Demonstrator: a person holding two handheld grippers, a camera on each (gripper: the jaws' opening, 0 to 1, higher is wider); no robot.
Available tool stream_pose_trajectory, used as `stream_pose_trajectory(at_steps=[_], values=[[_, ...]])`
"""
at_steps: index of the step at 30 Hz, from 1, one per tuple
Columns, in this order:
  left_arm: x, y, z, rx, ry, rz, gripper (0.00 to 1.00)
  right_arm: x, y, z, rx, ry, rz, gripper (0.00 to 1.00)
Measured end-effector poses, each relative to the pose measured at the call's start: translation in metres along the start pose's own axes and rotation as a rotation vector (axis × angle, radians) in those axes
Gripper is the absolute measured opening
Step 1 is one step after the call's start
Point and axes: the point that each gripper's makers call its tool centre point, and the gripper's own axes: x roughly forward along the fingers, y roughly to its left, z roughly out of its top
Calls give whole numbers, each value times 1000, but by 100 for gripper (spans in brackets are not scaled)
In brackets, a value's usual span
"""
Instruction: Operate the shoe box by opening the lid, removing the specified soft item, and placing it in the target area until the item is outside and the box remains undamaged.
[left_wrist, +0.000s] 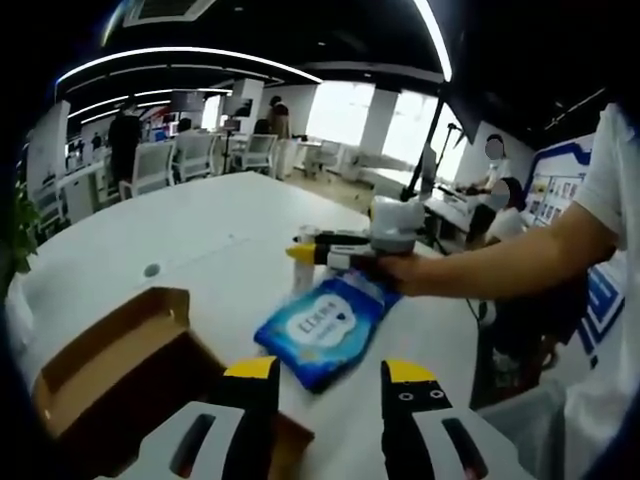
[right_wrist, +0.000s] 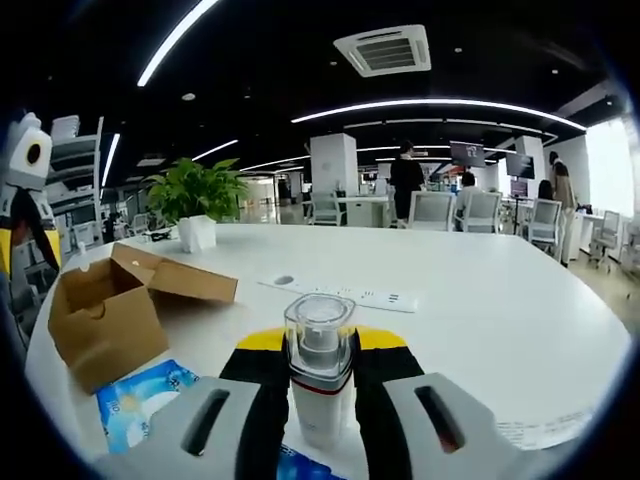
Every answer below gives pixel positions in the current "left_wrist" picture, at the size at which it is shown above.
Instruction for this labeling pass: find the white mesh office chair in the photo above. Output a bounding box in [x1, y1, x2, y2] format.
[174, 133, 217, 182]
[118, 141, 177, 200]
[234, 133, 279, 174]

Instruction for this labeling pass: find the white square pillar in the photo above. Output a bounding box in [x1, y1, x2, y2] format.
[27, 99, 71, 224]

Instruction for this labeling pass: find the curved ceiling light strip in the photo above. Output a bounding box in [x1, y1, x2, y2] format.
[55, 46, 324, 97]

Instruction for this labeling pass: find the green plant in white pot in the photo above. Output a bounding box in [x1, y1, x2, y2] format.
[5, 180, 45, 281]

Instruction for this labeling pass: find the straight ceiling light strip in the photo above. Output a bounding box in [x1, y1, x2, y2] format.
[413, 0, 454, 82]

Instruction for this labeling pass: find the ceiling air conditioner vent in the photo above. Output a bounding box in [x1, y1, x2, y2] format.
[122, 0, 211, 27]

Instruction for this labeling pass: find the person's right hand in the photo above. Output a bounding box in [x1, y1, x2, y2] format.
[377, 252, 432, 297]

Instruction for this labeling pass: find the dark wall monitor screen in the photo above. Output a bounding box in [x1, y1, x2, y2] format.
[172, 89, 206, 119]

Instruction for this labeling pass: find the black light stand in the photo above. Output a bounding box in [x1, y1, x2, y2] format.
[399, 97, 469, 201]

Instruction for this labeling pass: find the white blue display board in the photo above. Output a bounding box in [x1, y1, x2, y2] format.
[527, 139, 627, 357]

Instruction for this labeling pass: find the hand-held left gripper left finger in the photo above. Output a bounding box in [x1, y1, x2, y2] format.
[99, 355, 281, 480]

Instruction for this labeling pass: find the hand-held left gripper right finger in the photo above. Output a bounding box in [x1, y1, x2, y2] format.
[380, 358, 534, 480]

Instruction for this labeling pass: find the blue wipes pack soft item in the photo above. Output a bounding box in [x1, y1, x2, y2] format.
[253, 267, 404, 394]

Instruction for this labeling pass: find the white office desk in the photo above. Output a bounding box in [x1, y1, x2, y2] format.
[57, 159, 114, 224]

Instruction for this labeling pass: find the brown cardboard shoe box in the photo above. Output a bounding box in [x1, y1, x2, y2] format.
[30, 286, 316, 480]

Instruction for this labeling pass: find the long white tube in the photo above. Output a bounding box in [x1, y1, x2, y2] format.
[292, 225, 316, 292]

